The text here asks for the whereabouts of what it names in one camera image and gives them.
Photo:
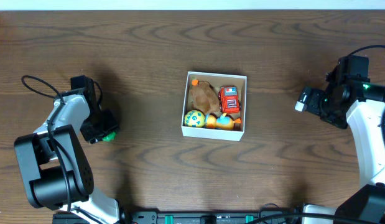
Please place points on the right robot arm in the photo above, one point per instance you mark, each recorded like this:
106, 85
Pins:
352, 101

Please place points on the orange plush duck toy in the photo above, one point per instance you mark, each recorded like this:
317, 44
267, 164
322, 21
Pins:
223, 122

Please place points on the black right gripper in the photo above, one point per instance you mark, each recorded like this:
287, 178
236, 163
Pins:
315, 102

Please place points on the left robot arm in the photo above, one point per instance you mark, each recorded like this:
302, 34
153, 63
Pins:
55, 171

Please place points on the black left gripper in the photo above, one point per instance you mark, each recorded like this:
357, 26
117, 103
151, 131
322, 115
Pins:
99, 128

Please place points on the white cardboard box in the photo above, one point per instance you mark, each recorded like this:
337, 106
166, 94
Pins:
216, 80

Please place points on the green ribbed disc toy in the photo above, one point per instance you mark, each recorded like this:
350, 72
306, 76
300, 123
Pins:
110, 137

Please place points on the brown plush bear toy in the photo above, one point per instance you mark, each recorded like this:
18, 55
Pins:
203, 97

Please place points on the red toy car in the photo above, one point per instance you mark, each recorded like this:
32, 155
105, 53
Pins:
229, 100

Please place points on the yellow letter ball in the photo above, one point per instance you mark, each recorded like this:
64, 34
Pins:
195, 119

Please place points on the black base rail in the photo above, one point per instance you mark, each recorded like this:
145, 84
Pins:
153, 217

